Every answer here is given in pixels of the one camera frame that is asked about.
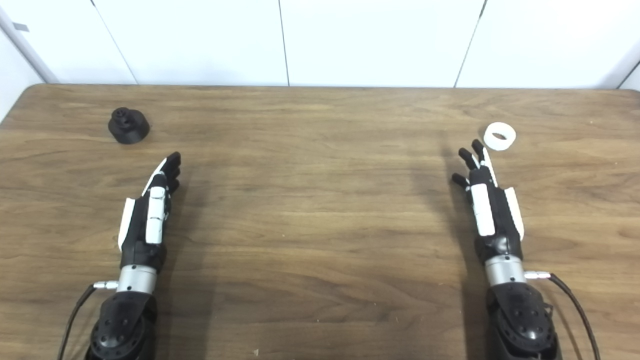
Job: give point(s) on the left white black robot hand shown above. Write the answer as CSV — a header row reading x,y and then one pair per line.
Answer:
x,y
155,220

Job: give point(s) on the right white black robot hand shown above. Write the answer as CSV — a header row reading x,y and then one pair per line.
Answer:
x,y
484,215

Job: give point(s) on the round black part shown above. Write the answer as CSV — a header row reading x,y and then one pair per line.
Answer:
x,y
129,127

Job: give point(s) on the grey wall corner post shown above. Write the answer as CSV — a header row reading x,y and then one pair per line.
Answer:
x,y
27,47

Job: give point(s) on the small grey post label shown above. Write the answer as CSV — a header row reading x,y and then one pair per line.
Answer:
x,y
20,27

